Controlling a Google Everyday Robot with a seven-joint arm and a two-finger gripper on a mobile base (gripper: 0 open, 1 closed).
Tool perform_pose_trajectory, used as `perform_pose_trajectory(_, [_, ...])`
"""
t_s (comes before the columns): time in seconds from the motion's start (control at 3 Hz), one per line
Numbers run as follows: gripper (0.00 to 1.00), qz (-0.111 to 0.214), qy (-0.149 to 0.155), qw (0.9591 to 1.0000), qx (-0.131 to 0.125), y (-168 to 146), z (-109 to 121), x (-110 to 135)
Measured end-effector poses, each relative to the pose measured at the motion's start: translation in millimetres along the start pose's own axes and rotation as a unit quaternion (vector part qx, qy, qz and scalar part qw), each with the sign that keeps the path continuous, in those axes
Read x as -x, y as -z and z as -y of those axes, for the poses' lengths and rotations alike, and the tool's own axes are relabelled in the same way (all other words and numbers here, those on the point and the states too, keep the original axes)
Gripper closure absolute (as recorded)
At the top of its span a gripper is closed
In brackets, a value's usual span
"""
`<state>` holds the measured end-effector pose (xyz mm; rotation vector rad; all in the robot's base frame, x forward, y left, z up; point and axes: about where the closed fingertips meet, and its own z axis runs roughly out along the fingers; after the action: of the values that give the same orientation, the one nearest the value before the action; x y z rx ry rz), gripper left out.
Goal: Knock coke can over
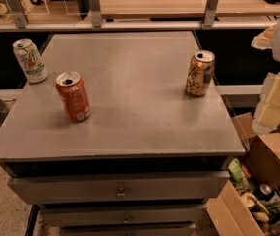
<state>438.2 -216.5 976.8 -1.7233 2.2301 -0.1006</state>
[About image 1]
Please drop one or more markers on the white green 7up can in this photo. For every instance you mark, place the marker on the white green 7up can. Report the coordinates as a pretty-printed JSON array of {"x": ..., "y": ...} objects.
[{"x": 30, "y": 60}]

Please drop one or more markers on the metal shelf rail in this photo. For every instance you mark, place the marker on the metal shelf rail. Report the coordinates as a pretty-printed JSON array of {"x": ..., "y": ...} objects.
[{"x": 140, "y": 26}]

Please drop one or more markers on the left metal bracket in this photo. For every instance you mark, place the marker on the left metal bracket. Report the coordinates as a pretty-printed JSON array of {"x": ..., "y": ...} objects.
[{"x": 19, "y": 15}]

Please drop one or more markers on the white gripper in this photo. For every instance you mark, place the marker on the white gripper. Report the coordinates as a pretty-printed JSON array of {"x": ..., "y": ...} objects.
[{"x": 267, "y": 115}]

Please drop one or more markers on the red coke can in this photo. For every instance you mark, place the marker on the red coke can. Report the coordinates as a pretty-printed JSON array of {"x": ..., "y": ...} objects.
[{"x": 72, "y": 92}]

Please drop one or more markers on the wooden shelf board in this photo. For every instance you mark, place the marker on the wooden shelf board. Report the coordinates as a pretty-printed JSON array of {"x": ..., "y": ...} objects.
[{"x": 184, "y": 8}]

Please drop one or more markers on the grey drawer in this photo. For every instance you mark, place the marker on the grey drawer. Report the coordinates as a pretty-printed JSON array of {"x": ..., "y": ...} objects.
[
  {"x": 181, "y": 229},
  {"x": 119, "y": 187},
  {"x": 122, "y": 215}
]

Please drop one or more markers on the middle grey drawer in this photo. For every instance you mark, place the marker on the middle grey drawer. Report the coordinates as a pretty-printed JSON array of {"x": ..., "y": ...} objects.
[{"x": 122, "y": 215}]

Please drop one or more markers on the right metal bracket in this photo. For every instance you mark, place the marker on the right metal bracket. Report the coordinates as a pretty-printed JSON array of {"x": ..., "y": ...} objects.
[{"x": 210, "y": 12}]

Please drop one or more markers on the grey drawer cabinet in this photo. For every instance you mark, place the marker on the grey drawer cabinet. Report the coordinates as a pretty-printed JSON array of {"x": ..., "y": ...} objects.
[{"x": 142, "y": 120}]

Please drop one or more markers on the middle metal bracket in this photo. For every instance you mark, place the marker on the middle metal bracket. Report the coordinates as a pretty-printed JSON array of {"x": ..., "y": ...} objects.
[{"x": 96, "y": 16}]

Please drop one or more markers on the top grey drawer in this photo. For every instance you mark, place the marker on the top grey drawer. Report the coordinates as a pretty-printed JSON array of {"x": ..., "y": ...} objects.
[{"x": 119, "y": 187}]

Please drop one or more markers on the gold patterned soda can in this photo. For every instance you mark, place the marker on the gold patterned soda can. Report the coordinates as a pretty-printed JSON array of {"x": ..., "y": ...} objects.
[{"x": 200, "y": 73}]

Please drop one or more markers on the cardboard box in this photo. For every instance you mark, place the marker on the cardboard box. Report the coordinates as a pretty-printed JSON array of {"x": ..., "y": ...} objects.
[{"x": 227, "y": 211}]

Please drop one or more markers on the bottom grey drawer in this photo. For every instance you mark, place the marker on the bottom grey drawer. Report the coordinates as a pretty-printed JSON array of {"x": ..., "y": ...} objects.
[{"x": 181, "y": 229}]

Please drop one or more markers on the green snack bag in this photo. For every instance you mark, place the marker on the green snack bag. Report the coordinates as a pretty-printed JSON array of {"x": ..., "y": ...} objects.
[{"x": 238, "y": 177}]

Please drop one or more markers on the metal bracket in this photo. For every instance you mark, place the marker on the metal bracket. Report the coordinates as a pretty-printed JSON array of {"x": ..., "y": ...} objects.
[
  {"x": 96, "y": 16},
  {"x": 210, "y": 12},
  {"x": 19, "y": 15}
]

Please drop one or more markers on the silver can in box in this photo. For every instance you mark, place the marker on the silver can in box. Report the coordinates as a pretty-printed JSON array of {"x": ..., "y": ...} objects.
[{"x": 264, "y": 192}]

